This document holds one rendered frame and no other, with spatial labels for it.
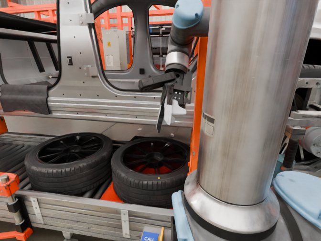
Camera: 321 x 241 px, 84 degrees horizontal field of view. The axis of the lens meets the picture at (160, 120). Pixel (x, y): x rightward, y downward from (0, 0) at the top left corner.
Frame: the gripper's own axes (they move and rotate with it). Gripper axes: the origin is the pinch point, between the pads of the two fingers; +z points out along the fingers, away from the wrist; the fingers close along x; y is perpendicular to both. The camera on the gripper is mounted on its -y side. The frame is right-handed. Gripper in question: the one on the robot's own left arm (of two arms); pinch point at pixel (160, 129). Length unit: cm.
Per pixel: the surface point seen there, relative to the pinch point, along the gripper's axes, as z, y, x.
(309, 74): -45, 75, 18
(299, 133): -10, 58, 9
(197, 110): -11.8, 14.6, 11.1
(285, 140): -14, 82, 40
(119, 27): -466, -127, 568
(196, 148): 1.8, 19.0, 19.3
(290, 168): 3, 62, 17
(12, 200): 46, -73, 82
